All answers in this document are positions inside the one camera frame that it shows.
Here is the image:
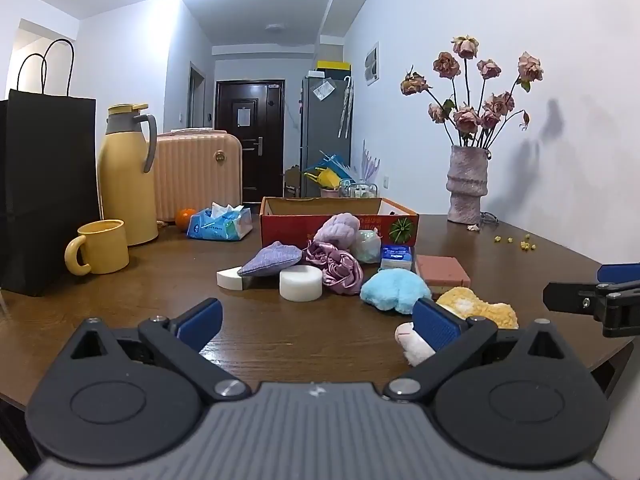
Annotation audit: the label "pink textured vase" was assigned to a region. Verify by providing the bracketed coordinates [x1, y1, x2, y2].
[446, 145, 488, 225]

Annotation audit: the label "pink satin scrunchie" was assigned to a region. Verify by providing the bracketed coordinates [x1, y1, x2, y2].
[304, 240, 364, 296]

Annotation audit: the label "small blue tissue packet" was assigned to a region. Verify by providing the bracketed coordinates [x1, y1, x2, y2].
[380, 244, 415, 272]

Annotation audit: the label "grey refrigerator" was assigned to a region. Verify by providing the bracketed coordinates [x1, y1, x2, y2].
[300, 74, 353, 198]

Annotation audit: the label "blue fluffy plush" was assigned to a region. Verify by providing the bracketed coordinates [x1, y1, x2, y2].
[360, 268, 432, 315]

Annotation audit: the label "white green mesh sponge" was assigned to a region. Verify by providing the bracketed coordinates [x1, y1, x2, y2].
[352, 227, 383, 264]

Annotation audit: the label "black paper shopping bag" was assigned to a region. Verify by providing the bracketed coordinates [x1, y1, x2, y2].
[0, 39, 101, 297]

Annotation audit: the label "bunch of dried pink roses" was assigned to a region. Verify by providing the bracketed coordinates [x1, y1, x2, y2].
[400, 35, 545, 150]

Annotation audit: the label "purple fabric pouch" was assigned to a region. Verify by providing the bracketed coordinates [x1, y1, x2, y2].
[237, 241, 303, 277]

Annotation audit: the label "yellow watering can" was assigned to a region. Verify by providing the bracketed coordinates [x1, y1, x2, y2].
[304, 167, 341, 188]

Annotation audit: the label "red and orange cardboard box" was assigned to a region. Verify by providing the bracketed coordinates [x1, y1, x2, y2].
[259, 196, 420, 256]

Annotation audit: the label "yellow thermos jug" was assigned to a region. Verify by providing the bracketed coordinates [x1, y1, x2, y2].
[96, 103, 160, 247]

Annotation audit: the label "scattered yellow crumbs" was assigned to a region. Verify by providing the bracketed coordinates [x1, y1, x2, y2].
[494, 233, 539, 252]

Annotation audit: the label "white round sponge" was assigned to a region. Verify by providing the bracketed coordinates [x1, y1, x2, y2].
[279, 265, 323, 302]

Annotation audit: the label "blue tissue pack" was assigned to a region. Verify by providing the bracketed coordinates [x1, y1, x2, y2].
[186, 202, 254, 242]

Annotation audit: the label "folded white umbrella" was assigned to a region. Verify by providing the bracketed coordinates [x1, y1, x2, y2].
[338, 76, 353, 138]

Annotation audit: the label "white wall panel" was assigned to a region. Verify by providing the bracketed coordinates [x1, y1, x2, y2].
[364, 42, 380, 86]

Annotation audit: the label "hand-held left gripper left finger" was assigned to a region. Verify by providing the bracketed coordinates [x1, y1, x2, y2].
[69, 298, 251, 403]

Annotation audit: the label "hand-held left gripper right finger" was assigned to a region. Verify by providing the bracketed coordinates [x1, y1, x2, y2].
[383, 298, 572, 403]

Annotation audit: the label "small white pink plush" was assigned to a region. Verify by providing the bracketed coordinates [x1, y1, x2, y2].
[395, 321, 437, 367]

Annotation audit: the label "white wedge sponge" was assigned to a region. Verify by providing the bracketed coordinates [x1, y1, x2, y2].
[216, 267, 251, 291]

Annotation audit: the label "wire storage rack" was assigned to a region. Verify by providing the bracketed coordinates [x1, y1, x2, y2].
[340, 180, 378, 199]

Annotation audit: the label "purple yarn plush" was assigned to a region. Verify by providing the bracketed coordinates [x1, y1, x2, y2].
[314, 213, 361, 251]

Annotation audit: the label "interior doorway frame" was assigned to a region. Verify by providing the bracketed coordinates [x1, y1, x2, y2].
[188, 62, 207, 128]

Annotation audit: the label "pink rectangular sponge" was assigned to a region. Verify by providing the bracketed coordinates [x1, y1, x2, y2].
[416, 255, 472, 295]

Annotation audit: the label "yellow ceramic mug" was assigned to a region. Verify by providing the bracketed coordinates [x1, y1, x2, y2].
[65, 219, 130, 277]

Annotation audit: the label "pink ribbed suitcase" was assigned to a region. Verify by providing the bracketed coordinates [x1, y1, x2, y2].
[150, 128, 243, 223]

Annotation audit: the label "yellow fluffy sponge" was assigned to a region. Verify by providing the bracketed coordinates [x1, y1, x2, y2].
[436, 286, 519, 330]

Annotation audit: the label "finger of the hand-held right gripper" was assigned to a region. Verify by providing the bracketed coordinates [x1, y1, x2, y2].
[543, 281, 640, 339]
[596, 262, 640, 286]

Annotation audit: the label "purple wall decoration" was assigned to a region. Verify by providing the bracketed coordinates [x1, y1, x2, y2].
[361, 140, 381, 181]

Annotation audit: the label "dark brown entrance door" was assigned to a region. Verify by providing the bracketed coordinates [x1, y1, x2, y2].
[215, 80, 285, 205]

